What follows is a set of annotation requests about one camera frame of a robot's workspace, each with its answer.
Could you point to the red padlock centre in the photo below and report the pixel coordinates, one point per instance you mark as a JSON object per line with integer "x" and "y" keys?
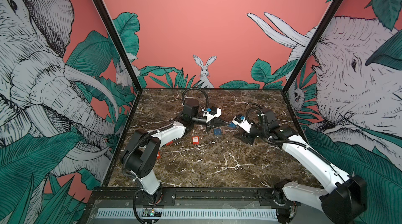
{"x": 195, "y": 140}

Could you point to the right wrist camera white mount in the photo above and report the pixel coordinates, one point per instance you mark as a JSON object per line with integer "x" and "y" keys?
{"x": 241, "y": 121}

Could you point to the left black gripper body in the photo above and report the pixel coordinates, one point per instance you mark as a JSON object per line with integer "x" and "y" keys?
{"x": 201, "y": 120}

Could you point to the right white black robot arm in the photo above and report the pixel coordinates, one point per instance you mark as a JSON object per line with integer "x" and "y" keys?
{"x": 342, "y": 197}

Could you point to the red padlock open shackle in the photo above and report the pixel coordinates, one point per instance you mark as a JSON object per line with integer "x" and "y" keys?
{"x": 174, "y": 142}

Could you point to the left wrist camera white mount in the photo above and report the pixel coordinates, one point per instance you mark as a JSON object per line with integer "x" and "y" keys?
{"x": 212, "y": 113}

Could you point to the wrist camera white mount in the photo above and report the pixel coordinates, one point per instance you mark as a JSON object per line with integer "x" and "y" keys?
{"x": 241, "y": 121}
{"x": 212, "y": 113}

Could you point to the blue padlock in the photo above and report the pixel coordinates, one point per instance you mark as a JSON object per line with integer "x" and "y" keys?
{"x": 232, "y": 125}
{"x": 218, "y": 132}

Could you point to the black frame post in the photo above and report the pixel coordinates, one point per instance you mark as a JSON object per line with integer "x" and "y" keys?
{"x": 322, "y": 26}
{"x": 111, "y": 29}

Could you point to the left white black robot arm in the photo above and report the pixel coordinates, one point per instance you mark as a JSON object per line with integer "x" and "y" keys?
{"x": 140, "y": 155}

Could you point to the white slotted cable duct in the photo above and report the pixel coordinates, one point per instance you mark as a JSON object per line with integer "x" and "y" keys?
{"x": 187, "y": 213}

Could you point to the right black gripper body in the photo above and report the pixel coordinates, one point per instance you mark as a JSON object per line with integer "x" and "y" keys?
{"x": 260, "y": 132}

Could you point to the left black frame post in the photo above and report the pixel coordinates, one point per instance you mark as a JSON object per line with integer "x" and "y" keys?
{"x": 111, "y": 29}

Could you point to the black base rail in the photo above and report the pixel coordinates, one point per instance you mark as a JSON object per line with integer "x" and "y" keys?
{"x": 172, "y": 195}

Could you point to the right black frame post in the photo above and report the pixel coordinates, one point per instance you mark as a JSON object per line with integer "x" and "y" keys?
{"x": 322, "y": 26}

